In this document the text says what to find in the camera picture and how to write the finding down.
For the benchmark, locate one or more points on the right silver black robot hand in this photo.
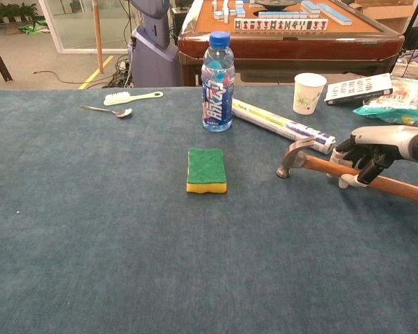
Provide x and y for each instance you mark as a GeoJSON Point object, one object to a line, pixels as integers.
{"type": "Point", "coordinates": [383, 139]}

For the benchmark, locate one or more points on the green yellow scouring sponge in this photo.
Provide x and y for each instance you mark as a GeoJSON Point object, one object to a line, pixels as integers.
{"type": "Point", "coordinates": [206, 168]}

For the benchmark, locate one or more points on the teal snack bag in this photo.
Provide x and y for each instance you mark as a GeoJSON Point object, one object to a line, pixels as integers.
{"type": "Point", "coordinates": [397, 111]}

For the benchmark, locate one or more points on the white cover paperback book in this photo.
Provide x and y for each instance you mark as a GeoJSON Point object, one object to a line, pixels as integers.
{"type": "Point", "coordinates": [358, 87]}

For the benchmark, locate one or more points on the white paper cup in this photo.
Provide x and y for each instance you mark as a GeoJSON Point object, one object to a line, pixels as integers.
{"type": "Point", "coordinates": [308, 95]}

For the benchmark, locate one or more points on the white printed wrap roll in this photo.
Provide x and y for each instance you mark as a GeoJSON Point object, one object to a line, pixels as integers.
{"type": "Point", "coordinates": [264, 116]}

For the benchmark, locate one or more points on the cardboard box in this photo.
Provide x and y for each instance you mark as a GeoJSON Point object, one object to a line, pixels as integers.
{"type": "Point", "coordinates": [386, 14]}

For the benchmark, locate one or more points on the black tripod stand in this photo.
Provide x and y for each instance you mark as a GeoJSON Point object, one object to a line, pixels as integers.
{"type": "Point", "coordinates": [414, 17]}

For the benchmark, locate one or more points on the brown mahjong table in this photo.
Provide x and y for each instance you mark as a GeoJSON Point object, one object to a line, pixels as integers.
{"type": "Point", "coordinates": [282, 45]}

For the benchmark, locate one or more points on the upright mahjong tile row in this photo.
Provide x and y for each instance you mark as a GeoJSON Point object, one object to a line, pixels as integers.
{"type": "Point", "coordinates": [282, 24]}

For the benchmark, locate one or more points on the blue cap drink bottle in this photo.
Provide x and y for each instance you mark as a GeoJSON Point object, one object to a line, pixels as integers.
{"type": "Point", "coordinates": [217, 104]}

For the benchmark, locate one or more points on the blue white mahjong tile cluster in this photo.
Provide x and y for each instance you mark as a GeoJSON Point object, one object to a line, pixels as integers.
{"type": "Point", "coordinates": [226, 12]}

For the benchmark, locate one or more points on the metal spoon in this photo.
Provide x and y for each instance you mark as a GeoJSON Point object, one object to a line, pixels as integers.
{"type": "Point", "coordinates": [123, 113]}

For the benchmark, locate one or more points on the light green scrub brush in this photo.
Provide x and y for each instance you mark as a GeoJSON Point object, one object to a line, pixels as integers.
{"type": "Point", "coordinates": [116, 98]}

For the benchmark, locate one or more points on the blue felt table cloth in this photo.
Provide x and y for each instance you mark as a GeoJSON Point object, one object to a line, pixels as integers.
{"type": "Point", "coordinates": [125, 243]}

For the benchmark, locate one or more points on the wooden pole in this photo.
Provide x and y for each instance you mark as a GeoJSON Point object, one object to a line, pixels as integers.
{"type": "Point", "coordinates": [97, 35]}

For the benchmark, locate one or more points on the white framed glass partition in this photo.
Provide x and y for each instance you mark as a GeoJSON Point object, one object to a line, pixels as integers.
{"type": "Point", "coordinates": [73, 24]}

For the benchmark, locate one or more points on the green plastic sheet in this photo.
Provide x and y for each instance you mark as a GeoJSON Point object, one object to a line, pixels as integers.
{"type": "Point", "coordinates": [35, 28]}

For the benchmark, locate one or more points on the green potted plants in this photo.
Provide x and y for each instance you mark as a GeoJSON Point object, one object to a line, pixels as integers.
{"type": "Point", "coordinates": [10, 12]}

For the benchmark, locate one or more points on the blue white mahjong tile wall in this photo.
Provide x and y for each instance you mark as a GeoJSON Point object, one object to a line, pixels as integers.
{"type": "Point", "coordinates": [336, 14]}
{"type": "Point", "coordinates": [282, 14]}

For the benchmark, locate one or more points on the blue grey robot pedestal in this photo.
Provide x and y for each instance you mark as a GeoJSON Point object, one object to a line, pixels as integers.
{"type": "Point", "coordinates": [153, 62]}

